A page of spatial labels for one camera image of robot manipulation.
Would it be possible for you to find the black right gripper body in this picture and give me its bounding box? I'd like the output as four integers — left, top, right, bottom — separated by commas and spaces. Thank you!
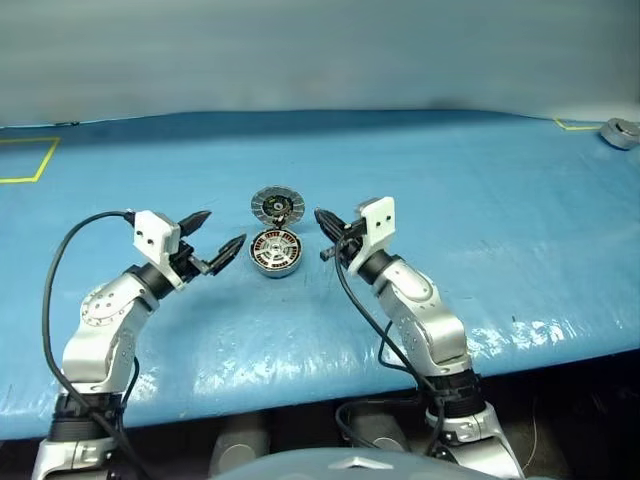
319, 219, 369, 263

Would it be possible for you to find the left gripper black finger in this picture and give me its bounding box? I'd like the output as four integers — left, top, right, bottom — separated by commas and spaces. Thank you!
177, 209, 214, 239
206, 233, 247, 277

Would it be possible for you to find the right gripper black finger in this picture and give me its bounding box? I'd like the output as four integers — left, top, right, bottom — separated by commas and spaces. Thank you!
314, 208, 348, 233
315, 213, 344, 243

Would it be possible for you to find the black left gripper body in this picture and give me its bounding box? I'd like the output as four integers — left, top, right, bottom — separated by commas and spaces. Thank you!
171, 239, 210, 282

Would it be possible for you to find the black and silver motor rotor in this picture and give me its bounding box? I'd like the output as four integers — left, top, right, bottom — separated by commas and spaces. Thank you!
252, 230, 300, 269

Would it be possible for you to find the silver motor base with stator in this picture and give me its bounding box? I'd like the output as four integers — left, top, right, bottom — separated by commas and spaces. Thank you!
248, 227, 304, 280

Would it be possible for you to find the silver round motor cover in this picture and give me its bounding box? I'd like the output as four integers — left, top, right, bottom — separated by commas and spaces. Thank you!
249, 184, 306, 226

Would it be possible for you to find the grey round object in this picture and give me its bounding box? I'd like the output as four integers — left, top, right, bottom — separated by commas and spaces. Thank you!
598, 118, 640, 151

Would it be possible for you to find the blue plastic table cover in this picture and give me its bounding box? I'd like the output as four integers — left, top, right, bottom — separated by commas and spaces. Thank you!
0, 108, 640, 441

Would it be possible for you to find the grey robot torso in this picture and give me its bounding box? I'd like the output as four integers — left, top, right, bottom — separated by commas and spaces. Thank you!
214, 444, 481, 480

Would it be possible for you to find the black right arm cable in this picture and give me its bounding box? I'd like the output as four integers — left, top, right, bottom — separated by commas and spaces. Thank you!
333, 234, 451, 459

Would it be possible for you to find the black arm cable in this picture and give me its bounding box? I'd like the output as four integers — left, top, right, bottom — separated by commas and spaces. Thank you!
42, 209, 151, 480
333, 234, 451, 459

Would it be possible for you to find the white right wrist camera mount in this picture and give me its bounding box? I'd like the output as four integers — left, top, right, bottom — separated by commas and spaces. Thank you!
348, 196, 396, 275

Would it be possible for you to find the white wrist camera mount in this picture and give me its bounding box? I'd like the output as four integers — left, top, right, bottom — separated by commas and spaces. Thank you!
348, 196, 396, 275
133, 209, 182, 291

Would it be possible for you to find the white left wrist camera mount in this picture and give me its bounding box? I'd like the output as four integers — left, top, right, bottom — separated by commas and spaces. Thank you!
133, 209, 182, 291

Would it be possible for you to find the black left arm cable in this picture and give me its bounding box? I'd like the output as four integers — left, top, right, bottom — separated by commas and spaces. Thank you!
42, 209, 151, 480

